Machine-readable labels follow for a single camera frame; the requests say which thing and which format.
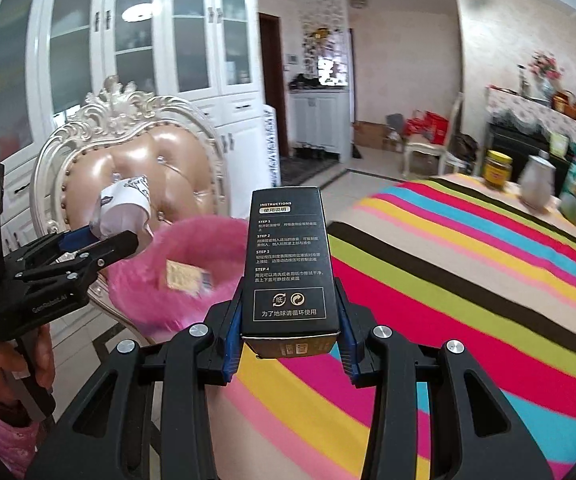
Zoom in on red gift bag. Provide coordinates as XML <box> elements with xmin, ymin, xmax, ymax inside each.
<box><xmin>403</xmin><ymin>110</ymin><xmax>449</xmax><ymax>143</ymax></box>

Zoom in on black cardboard box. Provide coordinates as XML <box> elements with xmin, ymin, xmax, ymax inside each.
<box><xmin>240</xmin><ymin>187</ymin><xmax>341</xmax><ymax>360</ymax></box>

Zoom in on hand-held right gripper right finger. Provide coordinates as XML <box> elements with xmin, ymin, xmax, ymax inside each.
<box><xmin>335</xmin><ymin>277</ymin><xmax>553</xmax><ymax>480</ymax></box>

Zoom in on dark wooden door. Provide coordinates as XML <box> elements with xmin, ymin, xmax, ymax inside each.
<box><xmin>258</xmin><ymin>12</ymin><xmax>293</xmax><ymax>156</ymax></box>

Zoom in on dark floor mat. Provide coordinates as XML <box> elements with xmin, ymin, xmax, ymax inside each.
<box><xmin>280</xmin><ymin>155</ymin><xmax>349</xmax><ymax>186</ymax></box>

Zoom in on white paper cup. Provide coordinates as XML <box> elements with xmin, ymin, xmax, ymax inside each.
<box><xmin>90</xmin><ymin>174</ymin><xmax>151</xmax><ymax>241</ymax></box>

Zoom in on white patterned floor unit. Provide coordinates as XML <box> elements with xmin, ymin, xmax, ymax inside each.
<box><xmin>263</xmin><ymin>104</ymin><xmax>283</xmax><ymax>192</ymax></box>

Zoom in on beige tufted chair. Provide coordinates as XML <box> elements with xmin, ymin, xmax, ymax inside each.
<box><xmin>30</xmin><ymin>75</ymin><xmax>229</xmax><ymax>346</ymax></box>

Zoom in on beige cardboard box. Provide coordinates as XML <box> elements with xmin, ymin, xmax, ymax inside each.
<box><xmin>165</xmin><ymin>260</ymin><xmax>215</xmax><ymax>292</ymax></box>

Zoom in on white wooden chair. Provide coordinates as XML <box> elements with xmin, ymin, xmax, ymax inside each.
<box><xmin>402</xmin><ymin>92</ymin><xmax>464</xmax><ymax>177</ymax></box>

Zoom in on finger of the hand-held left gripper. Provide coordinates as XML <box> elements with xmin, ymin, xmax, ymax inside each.
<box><xmin>3</xmin><ymin>225</ymin><xmax>94</xmax><ymax>265</ymax></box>
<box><xmin>15</xmin><ymin>230</ymin><xmax>139</xmax><ymax>287</ymax></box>

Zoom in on yellow lid jar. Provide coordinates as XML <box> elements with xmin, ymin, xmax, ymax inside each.
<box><xmin>482</xmin><ymin>150</ymin><xmax>513</xmax><ymax>191</ymax></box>

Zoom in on floral lace cloth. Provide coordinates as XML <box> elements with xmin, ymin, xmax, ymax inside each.
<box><xmin>485</xmin><ymin>85</ymin><xmax>576</xmax><ymax>146</ymax></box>

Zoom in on pink flowers in vase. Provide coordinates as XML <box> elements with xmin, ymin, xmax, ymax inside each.
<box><xmin>528</xmin><ymin>51</ymin><xmax>563</xmax><ymax>98</ymax></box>

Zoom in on white glass door cabinet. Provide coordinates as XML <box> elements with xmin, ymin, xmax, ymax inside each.
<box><xmin>0</xmin><ymin>0</ymin><xmax>269</xmax><ymax>286</ymax></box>

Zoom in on white openwork screen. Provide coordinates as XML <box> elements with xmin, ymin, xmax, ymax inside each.
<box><xmin>300</xmin><ymin>0</ymin><xmax>351</xmax><ymax>91</ymax></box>

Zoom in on person's left hand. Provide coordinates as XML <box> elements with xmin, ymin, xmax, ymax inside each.
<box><xmin>0</xmin><ymin>324</ymin><xmax>57</xmax><ymax>404</ymax></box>

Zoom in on pale green box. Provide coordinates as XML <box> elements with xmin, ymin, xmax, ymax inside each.
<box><xmin>550</xmin><ymin>132</ymin><xmax>571</xmax><ymax>159</ymax></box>

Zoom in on white ceramic jug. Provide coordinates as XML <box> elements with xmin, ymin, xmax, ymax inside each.
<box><xmin>519</xmin><ymin>154</ymin><xmax>556</xmax><ymax>211</ymax></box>

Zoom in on striped tablecloth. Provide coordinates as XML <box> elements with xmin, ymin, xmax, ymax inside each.
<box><xmin>223</xmin><ymin>172</ymin><xmax>576</xmax><ymax>480</ymax></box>

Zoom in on white low cabinet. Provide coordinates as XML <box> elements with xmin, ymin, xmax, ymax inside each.
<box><xmin>288</xmin><ymin>89</ymin><xmax>351</xmax><ymax>161</ymax></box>

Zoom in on pink plastic bag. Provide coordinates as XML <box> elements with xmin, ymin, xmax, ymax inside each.
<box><xmin>105</xmin><ymin>215</ymin><xmax>249</xmax><ymax>341</ymax></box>

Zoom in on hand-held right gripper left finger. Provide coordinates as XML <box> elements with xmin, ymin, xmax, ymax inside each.
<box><xmin>25</xmin><ymin>280</ymin><xmax>246</xmax><ymax>480</ymax></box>

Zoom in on dark sideboard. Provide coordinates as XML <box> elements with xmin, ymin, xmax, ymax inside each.
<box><xmin>488</xmin><ymin>120</ymin><xmax>576</xmax><ymax>181</ymax></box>

